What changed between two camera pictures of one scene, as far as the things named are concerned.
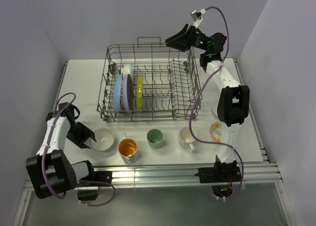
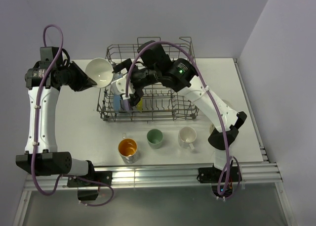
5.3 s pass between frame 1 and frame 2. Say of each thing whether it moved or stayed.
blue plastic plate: moved
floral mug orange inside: stayed
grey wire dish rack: stayed
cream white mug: stayed
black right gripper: moved
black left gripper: moved
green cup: stayed
